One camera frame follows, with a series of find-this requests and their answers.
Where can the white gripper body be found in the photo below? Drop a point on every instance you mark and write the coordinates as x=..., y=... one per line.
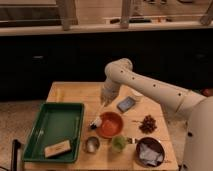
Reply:
x=109, y=91

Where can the white handled dish brush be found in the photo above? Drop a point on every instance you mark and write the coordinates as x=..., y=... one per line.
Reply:
x=97, y=121

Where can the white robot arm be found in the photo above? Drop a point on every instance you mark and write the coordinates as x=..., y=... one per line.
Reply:
x=198, y=148

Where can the green plastic cup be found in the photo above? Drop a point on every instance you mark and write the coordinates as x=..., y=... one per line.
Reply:
x=118, y=143

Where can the small metal cup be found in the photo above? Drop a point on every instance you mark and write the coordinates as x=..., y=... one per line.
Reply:
x=92, y=144

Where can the blue sponge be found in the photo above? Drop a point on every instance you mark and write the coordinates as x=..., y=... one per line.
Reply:
x=126, y=104

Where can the orange bowl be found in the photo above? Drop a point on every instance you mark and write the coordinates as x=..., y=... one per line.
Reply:
x=112, y=125

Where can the wooden table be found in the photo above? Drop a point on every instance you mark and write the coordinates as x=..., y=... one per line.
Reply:
x=104, y=160

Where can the brown pine cone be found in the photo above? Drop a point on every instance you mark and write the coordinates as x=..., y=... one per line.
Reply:
x=148, y=125

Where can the green plastic tray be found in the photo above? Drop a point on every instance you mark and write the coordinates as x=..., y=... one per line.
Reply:
x=55, y=123

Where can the dark metal bowl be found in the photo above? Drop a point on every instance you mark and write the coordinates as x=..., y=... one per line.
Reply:
x=152, y=143

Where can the grey cloth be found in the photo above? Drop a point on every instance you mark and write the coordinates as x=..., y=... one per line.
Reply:
x=149, y=156

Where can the wooden block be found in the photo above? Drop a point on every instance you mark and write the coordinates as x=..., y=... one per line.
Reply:
x=57, y=149

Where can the black chair back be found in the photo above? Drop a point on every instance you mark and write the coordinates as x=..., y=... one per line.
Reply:
x=16, y=146

